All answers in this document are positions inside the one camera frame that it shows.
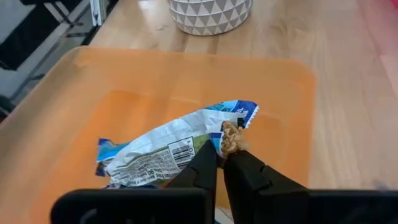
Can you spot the succulent in white patterned pot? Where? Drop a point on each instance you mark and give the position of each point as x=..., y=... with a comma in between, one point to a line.
x=211, y=15

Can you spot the translucent orange plastic bin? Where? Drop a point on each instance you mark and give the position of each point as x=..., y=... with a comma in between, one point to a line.
x=93, y=93

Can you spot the black aluminium table frame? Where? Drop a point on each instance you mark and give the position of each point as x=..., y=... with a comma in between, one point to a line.
x=99, y=31

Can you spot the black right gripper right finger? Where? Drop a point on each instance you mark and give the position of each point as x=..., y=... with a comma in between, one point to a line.
x=248, y=180

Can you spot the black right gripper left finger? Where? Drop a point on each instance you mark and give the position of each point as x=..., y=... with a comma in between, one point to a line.
x=202, y=171

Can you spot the blue and white granola bar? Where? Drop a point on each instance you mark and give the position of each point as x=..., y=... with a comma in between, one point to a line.
x=174, y=137

